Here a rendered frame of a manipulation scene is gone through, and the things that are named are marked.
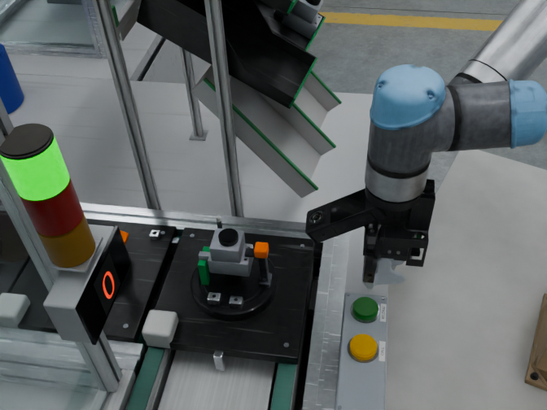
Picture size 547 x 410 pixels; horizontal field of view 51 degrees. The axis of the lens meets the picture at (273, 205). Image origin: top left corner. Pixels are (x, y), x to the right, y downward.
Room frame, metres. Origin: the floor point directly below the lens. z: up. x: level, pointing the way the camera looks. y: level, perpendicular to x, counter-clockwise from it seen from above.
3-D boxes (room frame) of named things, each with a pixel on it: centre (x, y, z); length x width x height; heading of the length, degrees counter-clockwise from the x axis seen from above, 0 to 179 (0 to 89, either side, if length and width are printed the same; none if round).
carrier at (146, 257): (0.64, 0.32, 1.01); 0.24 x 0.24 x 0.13; 79
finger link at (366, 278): (0.51, -0.13, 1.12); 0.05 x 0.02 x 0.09; 169
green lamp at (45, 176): (0.42, 0.22, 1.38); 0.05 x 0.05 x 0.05
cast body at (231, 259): (0.59, 0.08, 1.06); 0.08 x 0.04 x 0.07; 79
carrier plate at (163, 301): (0.59, 0.07, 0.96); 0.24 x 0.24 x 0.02; 79
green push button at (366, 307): (0.53, -0.14, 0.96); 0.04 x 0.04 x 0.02
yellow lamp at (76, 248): (0.42, 0.22, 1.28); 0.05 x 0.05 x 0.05
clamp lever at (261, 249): (0.58, 0.03, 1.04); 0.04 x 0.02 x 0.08; 79
